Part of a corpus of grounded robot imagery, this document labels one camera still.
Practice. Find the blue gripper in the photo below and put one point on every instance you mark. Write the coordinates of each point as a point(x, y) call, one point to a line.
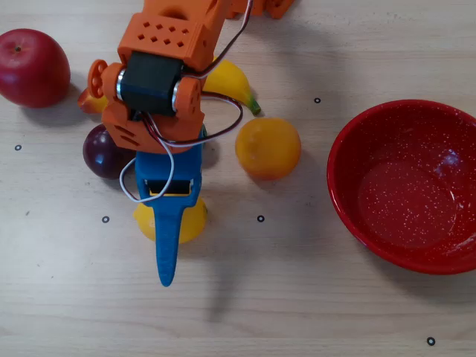
point(154, 171)

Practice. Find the yellow lemon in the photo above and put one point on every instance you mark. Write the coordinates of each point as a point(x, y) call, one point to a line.
point(191, 223)

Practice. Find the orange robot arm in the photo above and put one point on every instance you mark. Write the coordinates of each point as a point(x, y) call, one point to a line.
point(167, 37)

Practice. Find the red speckled enamel bowl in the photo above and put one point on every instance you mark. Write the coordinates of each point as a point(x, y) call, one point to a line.
point(405, 186)

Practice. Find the dark purple plum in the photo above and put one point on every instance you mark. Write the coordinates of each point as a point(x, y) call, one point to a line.
point(98, 152)

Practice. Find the orange fruit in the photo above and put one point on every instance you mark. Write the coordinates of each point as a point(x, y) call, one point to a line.
point(267, 148)

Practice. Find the yellow banana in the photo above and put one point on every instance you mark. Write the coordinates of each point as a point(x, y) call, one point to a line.
point(227, 80)

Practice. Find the red apple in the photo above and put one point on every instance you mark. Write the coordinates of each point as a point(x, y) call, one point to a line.
point(31, 68)

